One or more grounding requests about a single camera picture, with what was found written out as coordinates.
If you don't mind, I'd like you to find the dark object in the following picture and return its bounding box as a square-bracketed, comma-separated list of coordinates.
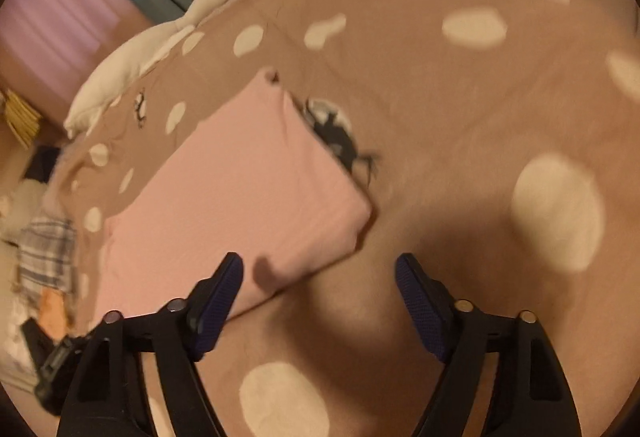
[25, 144, 62, 183]

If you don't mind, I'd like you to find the brown spotted blanket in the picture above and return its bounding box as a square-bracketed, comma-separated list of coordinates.
[50, 0, 640, 437]

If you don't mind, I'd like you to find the pink ribbed shirt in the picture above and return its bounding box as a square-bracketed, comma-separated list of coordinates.
[95, 67, 373, 323]

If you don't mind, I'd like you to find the plaid cloth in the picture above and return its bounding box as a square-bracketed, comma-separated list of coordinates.
[17, 217, 78, 293]

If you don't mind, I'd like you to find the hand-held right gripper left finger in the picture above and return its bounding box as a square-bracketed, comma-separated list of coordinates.
[56, 252, 245, 437]

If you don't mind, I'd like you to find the pink curtain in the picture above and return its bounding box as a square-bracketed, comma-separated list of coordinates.
[0, 0, 146, 93]

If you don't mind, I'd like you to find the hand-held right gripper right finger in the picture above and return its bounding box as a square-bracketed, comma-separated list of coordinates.
[395, 253, 583, 437]

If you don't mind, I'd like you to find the white goose plush toy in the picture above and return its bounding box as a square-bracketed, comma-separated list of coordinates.
[64, 0, 256, 138]

